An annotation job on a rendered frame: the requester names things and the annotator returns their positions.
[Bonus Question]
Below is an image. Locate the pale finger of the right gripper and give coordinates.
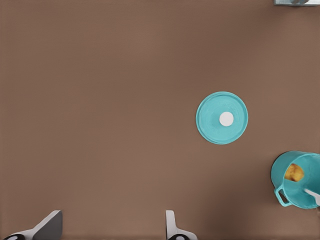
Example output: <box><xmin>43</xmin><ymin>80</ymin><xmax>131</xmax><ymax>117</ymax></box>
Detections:
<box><xmin>303</xmin><ymin>188</ymin><xmax>320</xmax><ymax>207</ymax></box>

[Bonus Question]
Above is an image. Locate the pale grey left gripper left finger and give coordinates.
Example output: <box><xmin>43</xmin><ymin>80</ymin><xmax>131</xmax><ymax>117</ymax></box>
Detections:
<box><xmin>1</xmin><ymin>209</ymin><xmax>64</xmax><ymax>240</ymax></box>

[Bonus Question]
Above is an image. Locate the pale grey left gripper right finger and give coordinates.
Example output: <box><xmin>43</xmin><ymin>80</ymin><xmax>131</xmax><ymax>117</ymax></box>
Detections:
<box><xmin>165</xmin><ymin>209</ymin><xmax>199</xmax><ymax>240</ymax></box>

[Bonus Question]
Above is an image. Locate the yellow-brown potato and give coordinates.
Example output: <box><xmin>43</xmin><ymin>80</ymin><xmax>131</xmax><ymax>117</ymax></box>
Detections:
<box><xmin>284</xmin><ymin>163</ymin><xmax>305</xmax><ymax>183</ymax></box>

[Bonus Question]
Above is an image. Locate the teal pot lid, white knob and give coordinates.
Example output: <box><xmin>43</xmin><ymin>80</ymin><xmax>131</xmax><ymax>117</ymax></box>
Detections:
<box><xmin>195</xmin><ymin>91</ymin><xmax>249</xmax><ymax>146</ymax></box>

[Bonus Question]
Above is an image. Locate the teal pot with handle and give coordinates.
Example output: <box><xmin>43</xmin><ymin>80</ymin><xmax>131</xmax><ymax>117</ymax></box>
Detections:
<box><xmin>270</xmin><ymin>150</ymin><xmax>320</xmax><ymax>210</ymax></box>

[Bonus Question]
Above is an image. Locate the silver frame post foot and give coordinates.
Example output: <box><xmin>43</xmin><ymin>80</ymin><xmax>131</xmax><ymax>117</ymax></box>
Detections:
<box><xmin>272</xmin><ymin>0</ymin><xmax>317</xmax><ymax>7</ymax></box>

